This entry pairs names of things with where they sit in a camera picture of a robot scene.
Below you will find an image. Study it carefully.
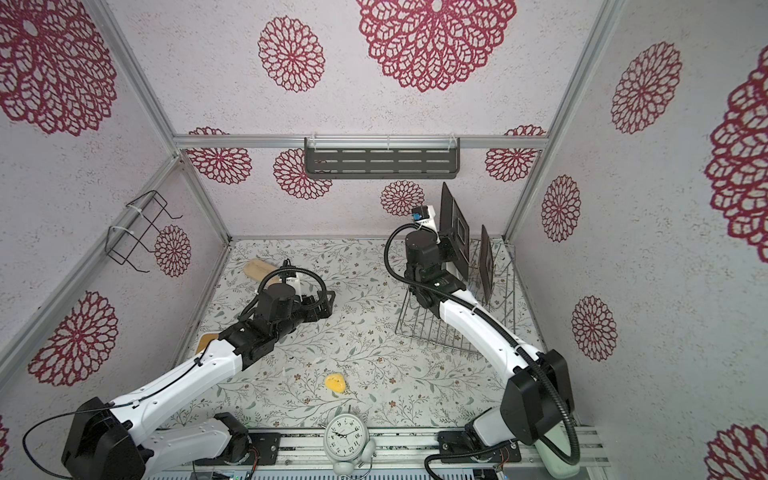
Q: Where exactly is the black wire wall basket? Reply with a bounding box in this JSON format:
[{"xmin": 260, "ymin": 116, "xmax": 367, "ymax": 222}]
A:
[{"xmin": 103, "ymin": 189, "xmax": 182, "ymax": 274}]

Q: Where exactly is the white alarm clock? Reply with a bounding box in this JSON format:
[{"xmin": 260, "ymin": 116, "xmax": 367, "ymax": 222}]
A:
[{"xmin": 323, "ymin": 413, "xmax": 376, "ymax": 479}]

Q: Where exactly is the yellow small piece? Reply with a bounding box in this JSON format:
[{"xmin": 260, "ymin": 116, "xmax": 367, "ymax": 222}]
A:
[{"xmin": 324, "ymin": 373, "xmax": 347, "ymax": 394}]

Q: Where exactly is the grey wall shelf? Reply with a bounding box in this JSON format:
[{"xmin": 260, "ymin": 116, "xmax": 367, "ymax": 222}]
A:
[{"xmin": 304, "ymin": 137, "xmax": 461, "ymax": 180}]

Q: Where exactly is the pale green bottle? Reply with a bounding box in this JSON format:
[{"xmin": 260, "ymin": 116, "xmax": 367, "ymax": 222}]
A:
[{"xmin": 534, "ymin": 422, "xmax": 581, "ymax": 479}]

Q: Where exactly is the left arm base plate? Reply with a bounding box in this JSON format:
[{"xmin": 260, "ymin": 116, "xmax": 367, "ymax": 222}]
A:
[{"xmin": 193, "ymin": 431, "xmax": 282, "ymax": 467}]

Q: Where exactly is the wire dish rack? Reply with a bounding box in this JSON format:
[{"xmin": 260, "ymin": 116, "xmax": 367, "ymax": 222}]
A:
[{"xmin": 383, "ymin": 224, "xmax": 523, "ymax": 360}]

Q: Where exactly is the floral square plate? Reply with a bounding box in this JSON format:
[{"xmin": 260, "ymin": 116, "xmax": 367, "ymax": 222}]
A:
[{"xmin": 439, "ymin": 182, "xmax": 470, "ymax": 280}]

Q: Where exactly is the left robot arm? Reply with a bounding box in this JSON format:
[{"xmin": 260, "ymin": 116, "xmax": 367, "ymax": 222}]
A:
[{"xmin": 62, "ymin": 278, "xmax": 336, "ymax": 479}]

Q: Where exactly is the tan sponge block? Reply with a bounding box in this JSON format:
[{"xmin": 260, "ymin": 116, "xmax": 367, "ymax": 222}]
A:
[{"xmin": 243, "ymin": 258, "xmax": 278, "ymax": 282}]

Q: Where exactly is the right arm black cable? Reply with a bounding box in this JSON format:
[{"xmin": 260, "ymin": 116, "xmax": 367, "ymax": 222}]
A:
[{"xmin": 383, "ymin": 223, "xmax": 582, "ymax": 480}]

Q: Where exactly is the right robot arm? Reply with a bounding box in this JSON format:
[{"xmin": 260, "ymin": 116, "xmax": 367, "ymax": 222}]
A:
[{"xmin": 387, "ymin": 205, "xmax": 579, "ymax": 464}]

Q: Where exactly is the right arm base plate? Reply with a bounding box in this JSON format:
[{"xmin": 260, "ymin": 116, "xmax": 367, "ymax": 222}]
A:
[{"xmin": 437, "ymin": 430, "xmax": 522, "ymax": 465}]

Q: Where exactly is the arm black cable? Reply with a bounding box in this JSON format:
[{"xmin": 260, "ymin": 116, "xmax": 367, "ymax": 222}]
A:
[
  {"xmin": 21, "ymin": 266, "xmax": 330, "ymax": 480},
  {"xmin": 383, "ymin": 223, "xmax": 582, "ymax": 480}
]

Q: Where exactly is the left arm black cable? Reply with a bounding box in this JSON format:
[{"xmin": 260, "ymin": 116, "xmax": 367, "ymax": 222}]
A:
[{"xmin": 21, "ymin": 266, "xmax": 330, "ymax": 480}]

